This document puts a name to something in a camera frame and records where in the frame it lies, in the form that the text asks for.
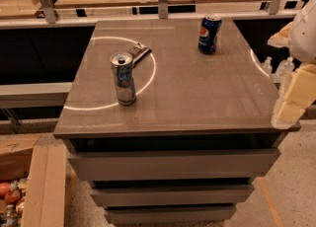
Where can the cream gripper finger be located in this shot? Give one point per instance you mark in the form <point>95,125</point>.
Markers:
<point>290,113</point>
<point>302,89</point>

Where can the blue pepsi can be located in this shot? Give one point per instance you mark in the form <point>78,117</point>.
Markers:
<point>209,28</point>

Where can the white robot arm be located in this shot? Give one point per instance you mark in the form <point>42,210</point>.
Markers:
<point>300,37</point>

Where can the silver red bull can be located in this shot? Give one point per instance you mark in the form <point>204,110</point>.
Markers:
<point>122,69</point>

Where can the clear bottle right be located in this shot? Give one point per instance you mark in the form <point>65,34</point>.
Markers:
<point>284,67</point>

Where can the clear bottle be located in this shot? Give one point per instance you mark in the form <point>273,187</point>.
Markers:
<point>267,65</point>
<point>284,67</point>

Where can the clear bottle left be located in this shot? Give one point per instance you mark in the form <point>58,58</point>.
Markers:
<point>267,65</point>

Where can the grey drawer cabinet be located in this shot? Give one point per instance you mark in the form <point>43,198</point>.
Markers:
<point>197,135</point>

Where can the dark snack bar wrapper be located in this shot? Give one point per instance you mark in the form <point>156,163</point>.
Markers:
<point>138,51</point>

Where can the cardboard box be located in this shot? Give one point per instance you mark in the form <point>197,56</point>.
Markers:
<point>42,160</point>

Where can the metal bracket left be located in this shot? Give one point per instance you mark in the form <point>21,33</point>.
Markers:
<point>48,11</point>

